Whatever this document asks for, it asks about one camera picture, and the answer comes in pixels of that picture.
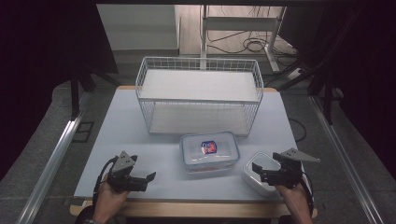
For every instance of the dark floor socket plate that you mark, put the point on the dark floor socket plate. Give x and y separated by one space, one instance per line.
83 132

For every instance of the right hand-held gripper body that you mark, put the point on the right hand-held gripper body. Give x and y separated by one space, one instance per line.
289 172

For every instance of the white power strip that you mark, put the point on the white power strip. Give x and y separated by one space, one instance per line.
295 73

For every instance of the black metal stand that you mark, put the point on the black metal stand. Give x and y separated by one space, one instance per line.
327 93
74 96

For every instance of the person's left hand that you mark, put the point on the person's left hand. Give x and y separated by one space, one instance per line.
112 197

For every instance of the white metal desk frame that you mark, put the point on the white metal desk frame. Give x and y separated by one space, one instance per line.
239 23

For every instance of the white plastic container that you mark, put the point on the white plastic container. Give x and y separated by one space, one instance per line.
251 180

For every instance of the person's right hand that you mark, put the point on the person's right hand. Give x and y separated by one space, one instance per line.
292 196

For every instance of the clear lidded food container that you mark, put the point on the clear lidded food container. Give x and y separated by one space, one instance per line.
209 151

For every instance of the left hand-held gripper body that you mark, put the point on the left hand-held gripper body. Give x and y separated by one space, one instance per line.
124 165

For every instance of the dark curtain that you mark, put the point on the dark curtain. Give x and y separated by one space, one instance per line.
37 62
373 77

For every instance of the aluminium floor rail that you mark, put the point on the aluminium floor rail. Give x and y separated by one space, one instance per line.
53 158
345 161

